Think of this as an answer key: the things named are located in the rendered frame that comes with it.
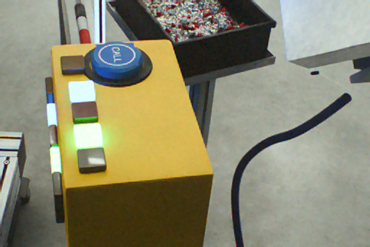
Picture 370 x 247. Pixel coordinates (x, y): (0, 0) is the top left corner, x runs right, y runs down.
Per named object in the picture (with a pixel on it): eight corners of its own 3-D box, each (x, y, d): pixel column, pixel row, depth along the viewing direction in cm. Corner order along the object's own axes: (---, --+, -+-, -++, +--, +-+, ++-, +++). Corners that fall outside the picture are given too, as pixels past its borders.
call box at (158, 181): (201, 268, 50) (217, 171, 43) (69, 284, 48) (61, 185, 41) (164, 128, 61) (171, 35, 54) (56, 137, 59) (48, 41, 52)
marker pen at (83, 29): (95, 58, 84) (84, 2, 94) (83, 59, 84) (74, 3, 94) (95, 68, 85) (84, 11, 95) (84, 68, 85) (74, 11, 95)
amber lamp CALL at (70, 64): (85, 74, 50) (85, 68, 49) (61, 75, 49) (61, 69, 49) (83, 60, 51) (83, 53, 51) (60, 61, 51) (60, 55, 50)
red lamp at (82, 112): (99, 123, 46) (98, 116, 45) (73, 125, 45) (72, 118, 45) (96, 106, 47) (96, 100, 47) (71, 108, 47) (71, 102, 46)
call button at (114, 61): (146, 84, 50) (147, 66, 49) (94, 88, 49) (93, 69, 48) (138, 54, 53) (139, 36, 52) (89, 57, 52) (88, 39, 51)
